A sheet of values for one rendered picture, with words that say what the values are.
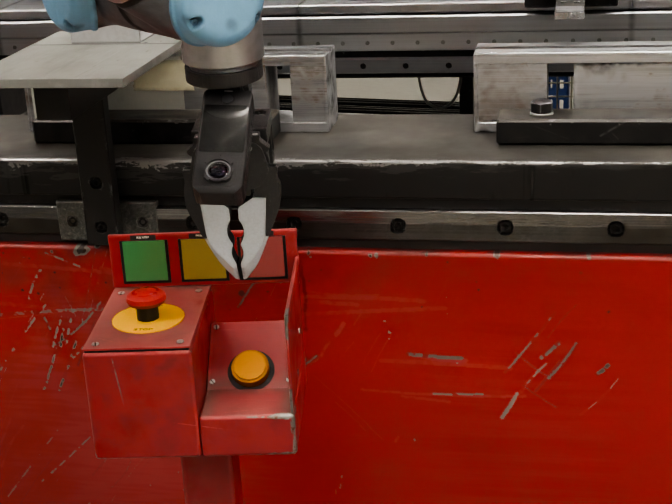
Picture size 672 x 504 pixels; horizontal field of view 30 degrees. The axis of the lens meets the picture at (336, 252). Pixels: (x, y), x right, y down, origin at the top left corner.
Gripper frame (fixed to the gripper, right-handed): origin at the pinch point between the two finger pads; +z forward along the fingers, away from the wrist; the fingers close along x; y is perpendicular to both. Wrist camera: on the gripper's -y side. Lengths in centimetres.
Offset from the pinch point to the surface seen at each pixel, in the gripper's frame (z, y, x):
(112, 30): -15.1, 33.5, 17.0
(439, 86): 121, 422, -35
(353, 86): 121, 429, 3
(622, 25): -7, 56, -46
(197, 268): 4.4, 9.7, 5.9
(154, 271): 4.6, 9.7, 10.5
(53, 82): -14.7, 15.3, 19.7
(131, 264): 3.7, 9.8, 12.8
